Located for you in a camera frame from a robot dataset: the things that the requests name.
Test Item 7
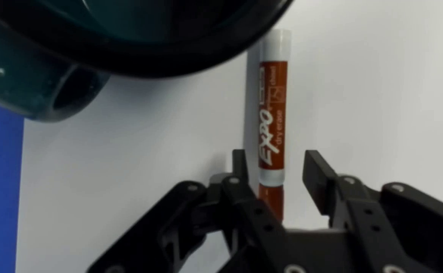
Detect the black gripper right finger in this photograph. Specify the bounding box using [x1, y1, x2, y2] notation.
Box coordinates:
[302, 149, 443, 273]

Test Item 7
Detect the orange Expo marker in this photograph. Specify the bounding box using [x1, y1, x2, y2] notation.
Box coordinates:
[244, 26, 296, 223]

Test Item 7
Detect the dark blue enamel mug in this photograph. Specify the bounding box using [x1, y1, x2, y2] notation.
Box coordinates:
[0, 0, 297, 125]

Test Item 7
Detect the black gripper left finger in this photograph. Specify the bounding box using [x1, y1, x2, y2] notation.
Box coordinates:
[85, 147, 296, 273]

